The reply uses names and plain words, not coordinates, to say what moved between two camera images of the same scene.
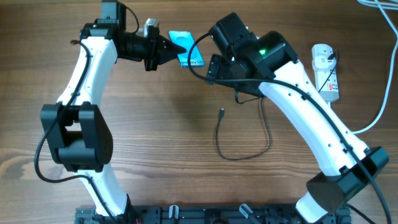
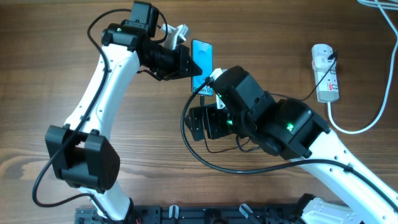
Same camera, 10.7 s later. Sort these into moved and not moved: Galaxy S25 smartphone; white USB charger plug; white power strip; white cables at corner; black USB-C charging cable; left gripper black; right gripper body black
Moved: black USB-C charging cable; left gripper black; Galaxy S25 smartphone; right gripper body black
Not moved: white power strip; white cables at corner; white USB charger plug
